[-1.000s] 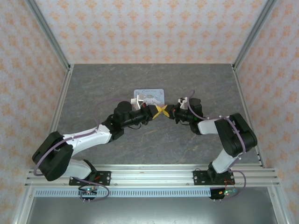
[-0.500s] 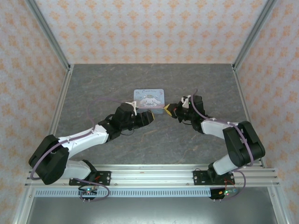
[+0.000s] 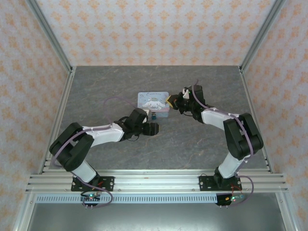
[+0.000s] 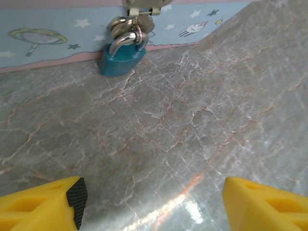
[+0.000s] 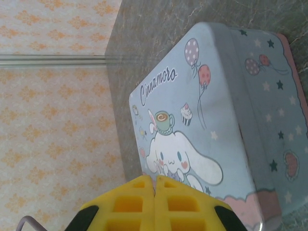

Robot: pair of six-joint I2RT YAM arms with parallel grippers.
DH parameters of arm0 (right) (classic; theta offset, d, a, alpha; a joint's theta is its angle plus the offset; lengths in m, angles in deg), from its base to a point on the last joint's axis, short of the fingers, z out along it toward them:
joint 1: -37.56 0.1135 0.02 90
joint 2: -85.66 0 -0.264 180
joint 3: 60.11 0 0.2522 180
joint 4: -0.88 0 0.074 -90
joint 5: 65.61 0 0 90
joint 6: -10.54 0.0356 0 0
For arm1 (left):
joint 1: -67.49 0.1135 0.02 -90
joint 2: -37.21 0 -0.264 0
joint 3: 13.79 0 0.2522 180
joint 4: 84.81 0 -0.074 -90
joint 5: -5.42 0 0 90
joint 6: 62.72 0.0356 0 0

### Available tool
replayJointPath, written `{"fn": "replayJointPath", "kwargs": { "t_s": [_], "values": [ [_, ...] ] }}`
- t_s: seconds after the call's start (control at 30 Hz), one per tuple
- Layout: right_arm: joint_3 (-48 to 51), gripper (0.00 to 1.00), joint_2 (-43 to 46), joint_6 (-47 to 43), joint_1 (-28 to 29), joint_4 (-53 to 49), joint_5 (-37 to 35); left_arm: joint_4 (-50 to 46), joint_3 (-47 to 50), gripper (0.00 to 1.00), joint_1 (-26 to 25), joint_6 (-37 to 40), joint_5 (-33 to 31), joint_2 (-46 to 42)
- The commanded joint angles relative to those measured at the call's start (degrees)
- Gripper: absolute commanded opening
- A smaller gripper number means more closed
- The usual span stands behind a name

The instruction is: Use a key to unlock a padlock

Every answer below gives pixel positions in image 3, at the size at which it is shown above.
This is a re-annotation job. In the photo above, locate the blue cartoon tin box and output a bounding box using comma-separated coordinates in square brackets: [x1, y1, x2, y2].
[137, 91, 170, 118]

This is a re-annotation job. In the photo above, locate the grey metal panel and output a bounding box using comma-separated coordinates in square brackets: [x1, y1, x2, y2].
[24, 202, 287, 231]

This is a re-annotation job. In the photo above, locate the controller board with LEDs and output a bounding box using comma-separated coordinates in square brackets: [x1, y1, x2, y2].
[216, 194, 245, 207]
[80, 192, 101, 207]

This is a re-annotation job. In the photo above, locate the aluminium mounting rail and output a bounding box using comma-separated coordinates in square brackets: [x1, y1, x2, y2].
[25, 169, 289, 193]

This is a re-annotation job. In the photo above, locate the aluminium table side rail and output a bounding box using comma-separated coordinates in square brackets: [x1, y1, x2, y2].
[239, 66, 276, 174]
[36, 66, 77, 175]

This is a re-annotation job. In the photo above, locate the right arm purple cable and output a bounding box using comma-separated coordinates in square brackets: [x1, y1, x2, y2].
[184, 79, 256, 207]

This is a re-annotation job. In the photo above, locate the slotted grey cable duct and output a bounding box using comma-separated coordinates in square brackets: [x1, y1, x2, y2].
[36, 194, 241, 204]

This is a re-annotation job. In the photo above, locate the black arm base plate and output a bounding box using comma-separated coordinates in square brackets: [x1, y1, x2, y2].
[199, 175, 244, 192]
[71, 176, 115, 192]

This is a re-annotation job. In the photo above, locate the aluminium frame post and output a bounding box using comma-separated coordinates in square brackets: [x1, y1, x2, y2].
[239, 0, 288, 73]
[25, 0, 74, 73]

